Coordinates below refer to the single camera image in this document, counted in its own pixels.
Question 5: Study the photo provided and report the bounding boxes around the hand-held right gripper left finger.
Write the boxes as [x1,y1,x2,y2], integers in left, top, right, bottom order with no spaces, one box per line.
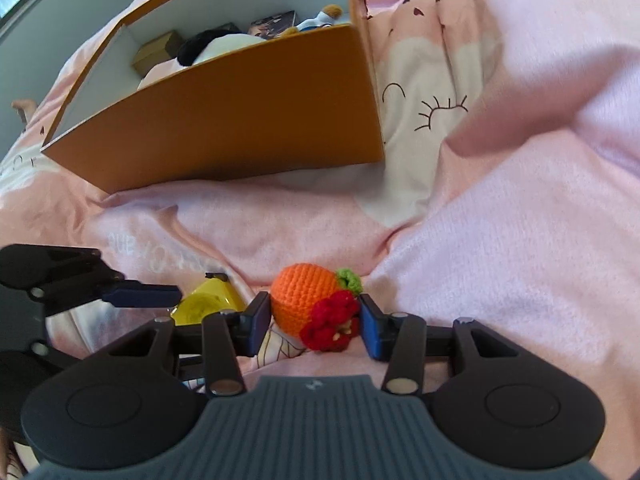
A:
[107,291,272,397]

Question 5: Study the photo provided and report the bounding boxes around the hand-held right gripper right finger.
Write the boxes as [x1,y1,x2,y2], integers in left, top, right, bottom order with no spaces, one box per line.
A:
[359,294,525,395]

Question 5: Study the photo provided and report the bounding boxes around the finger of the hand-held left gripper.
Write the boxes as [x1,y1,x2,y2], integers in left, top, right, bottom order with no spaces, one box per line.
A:
[30,340,88,373]
[29,248,182,317]

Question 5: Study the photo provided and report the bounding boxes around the orange crochet toy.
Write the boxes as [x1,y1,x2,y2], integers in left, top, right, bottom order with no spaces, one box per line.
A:
[270,263,365,352]

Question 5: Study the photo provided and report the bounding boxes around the yellow plastic toy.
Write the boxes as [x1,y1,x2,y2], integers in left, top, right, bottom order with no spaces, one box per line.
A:
[170,272,247,328]

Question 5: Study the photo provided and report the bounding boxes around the orange cardboard box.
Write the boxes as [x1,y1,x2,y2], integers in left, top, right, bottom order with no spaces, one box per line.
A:
[40,0,386,195]

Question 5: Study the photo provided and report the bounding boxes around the gold gift box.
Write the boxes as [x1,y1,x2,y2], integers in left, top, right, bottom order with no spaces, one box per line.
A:
[131,31,183,77]

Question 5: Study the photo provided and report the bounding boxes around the black and white plush toy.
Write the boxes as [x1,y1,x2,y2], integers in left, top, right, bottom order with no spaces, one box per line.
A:
[137,29,271,92]

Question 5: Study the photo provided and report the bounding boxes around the photo booklet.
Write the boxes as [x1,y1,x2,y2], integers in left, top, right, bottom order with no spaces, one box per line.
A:
[249,10,297,41]

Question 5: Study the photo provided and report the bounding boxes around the small figure toy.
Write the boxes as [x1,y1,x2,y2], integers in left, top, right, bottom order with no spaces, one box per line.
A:
[280,4,351,37]

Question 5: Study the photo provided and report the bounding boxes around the pink printed blanket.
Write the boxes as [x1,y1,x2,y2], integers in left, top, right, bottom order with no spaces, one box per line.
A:
[0,0,640,411]

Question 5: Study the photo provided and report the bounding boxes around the light pink fleece blanket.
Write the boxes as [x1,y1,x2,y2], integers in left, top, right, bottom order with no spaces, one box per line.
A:
[360,0,640,480]

